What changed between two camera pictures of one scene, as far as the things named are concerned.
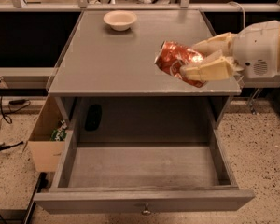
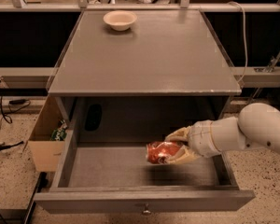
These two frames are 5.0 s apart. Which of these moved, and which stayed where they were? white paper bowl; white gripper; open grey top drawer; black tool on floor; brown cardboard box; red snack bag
Moved: red snack bag; white gripper
Stayed: brown cardboard box; open grey top drawer; white paper bowl; black tool on floor
